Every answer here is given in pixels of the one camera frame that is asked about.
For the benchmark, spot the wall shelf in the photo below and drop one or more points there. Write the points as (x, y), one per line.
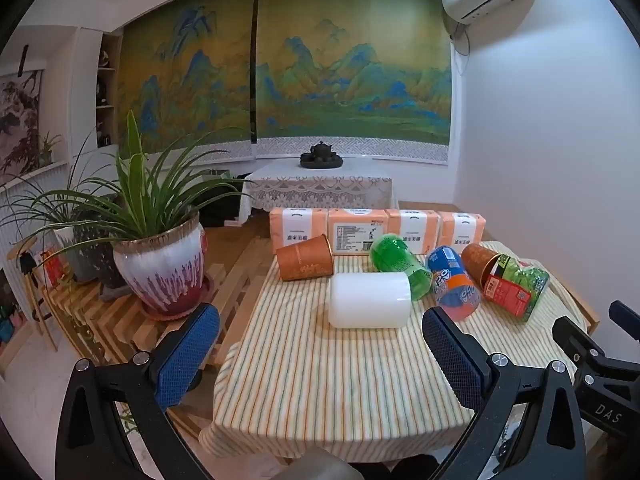
(107, 90)

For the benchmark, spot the striped tablecloth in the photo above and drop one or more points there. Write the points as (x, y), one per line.
(325, 385)

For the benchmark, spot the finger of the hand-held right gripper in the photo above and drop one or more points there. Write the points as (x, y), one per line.
(575, 340)
(625, 320)

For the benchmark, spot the black teapot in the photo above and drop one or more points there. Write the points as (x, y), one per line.
(321, 150)

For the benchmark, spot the wooden chair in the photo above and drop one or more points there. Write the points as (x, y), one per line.
(35, 305)

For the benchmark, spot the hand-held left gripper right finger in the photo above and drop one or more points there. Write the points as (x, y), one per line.
(452, 355)

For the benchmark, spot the plant in glazed white-purple pot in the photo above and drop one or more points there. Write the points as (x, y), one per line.
(160, 270)

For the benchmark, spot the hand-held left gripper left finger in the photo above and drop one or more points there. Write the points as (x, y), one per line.
(187, 355)

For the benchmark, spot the black tea tray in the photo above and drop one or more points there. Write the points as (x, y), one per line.
(321, 163)

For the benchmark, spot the green and red cup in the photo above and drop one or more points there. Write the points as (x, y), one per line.
(517, 287)

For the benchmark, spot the hanging scroll painting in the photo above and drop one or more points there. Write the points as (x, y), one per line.
(17, 120)

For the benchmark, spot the blue and orange cup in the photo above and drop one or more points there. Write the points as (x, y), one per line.
(452, 285)

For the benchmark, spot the red packet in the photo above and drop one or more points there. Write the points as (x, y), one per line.
(52, 265)

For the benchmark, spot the small plant on ledge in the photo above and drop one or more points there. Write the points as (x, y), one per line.
(49, 147)

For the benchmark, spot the orange tissue pack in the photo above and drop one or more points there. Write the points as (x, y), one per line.
(412, 230)
(356, 227)
(295, 225)
(462, 227)

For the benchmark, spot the white lace tablecloth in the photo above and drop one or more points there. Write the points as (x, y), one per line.
(320, 185)

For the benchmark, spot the white translucent cup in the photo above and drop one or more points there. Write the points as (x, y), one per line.
(369, 301)

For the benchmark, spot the green plastic cup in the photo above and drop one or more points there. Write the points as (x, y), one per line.
(400, 262)

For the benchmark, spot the brown paper cup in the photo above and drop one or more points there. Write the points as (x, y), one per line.
(477, 262)

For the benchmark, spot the orange paper cup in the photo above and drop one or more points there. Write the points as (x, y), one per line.
(305, 259)

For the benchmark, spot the wide landscape wall hanging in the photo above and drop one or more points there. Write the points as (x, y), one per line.
(350, 70)

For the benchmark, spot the wooden slatted rack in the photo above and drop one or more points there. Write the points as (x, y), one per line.
(240, 270)

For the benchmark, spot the narrow landscape wall hanging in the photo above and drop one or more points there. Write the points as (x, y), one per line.
(190, 80)

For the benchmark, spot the plant in dark speckled pot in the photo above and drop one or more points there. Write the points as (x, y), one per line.
(100, 255)

